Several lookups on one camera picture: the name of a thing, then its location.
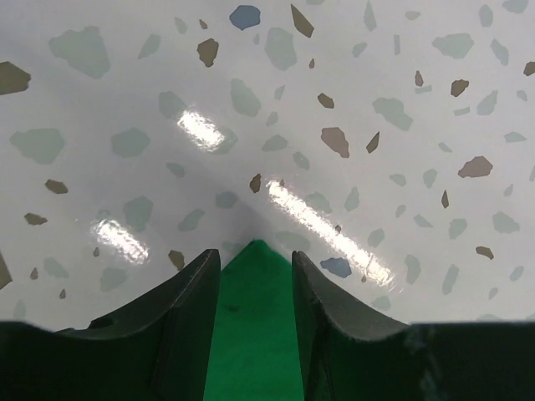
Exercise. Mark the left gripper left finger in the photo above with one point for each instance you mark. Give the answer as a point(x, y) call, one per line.
point(156, 347)

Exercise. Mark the green t shirt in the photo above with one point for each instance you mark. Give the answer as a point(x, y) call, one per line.
point(254, 348)

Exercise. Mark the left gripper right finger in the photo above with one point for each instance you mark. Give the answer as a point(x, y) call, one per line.
point(349, 351)

